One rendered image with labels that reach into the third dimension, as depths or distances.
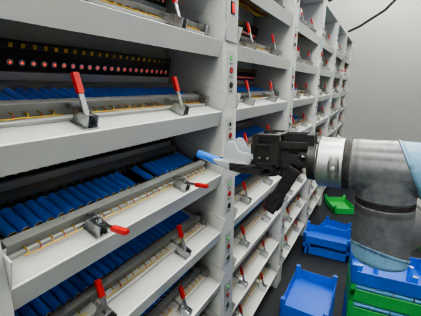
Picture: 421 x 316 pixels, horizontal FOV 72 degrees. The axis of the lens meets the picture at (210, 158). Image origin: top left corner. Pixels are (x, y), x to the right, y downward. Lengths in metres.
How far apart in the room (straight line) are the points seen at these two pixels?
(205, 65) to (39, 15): 0.51
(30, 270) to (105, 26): 0.40
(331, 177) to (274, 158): 0.10
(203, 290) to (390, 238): 0.65
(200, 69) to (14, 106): 0.54
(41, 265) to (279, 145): 0.43
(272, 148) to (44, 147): 0.37
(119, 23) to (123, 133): 0.19
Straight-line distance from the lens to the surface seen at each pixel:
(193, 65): 0.91
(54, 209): 0.60
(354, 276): 1.35
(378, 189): 0.53
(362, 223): 0.56
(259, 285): 1.69
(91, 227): 0.58
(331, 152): 0.53
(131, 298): 0.73
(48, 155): 0.48
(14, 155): 0.45
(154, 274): 0.78
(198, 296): 1.01
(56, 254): 0.54
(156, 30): 0.64
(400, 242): 0.57
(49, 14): 0.49
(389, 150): 0.53
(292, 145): 0.56
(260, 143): 0.56
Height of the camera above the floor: 1.15
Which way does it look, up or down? 14 degrees down
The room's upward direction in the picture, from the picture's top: straight up
